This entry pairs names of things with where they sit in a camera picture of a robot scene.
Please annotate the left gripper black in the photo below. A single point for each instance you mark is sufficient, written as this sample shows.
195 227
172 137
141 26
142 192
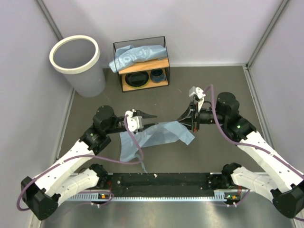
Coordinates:
143 115

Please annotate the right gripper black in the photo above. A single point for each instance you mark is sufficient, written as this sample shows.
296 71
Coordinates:
194 122

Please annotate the light blue trash bag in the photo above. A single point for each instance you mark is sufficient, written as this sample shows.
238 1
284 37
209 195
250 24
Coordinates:
129 55
133 147

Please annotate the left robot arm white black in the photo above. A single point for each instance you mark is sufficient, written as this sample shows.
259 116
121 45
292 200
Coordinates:
44 193

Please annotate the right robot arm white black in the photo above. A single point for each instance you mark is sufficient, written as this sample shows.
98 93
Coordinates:
283 184

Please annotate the white grey trash bin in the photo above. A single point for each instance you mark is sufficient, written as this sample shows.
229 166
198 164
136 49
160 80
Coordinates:
77 58

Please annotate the black plate green rim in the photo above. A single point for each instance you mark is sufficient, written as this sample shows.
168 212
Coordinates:
137 80

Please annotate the dark blue mug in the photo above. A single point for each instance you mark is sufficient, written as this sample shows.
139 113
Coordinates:
157 75

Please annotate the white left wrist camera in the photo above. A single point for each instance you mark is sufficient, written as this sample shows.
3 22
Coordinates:
134 120

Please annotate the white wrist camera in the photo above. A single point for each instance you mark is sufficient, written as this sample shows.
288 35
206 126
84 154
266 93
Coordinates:
134 120
198 96

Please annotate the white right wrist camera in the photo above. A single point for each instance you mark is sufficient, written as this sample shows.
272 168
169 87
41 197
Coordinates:
198 96

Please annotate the black wire wooden shelf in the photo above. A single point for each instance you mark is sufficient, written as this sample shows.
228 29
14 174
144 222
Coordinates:
147 66

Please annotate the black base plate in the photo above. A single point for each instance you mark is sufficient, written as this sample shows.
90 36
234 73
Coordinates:
166 184

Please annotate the slotted grey cable duct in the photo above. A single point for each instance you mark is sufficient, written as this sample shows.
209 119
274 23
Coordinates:
99 197

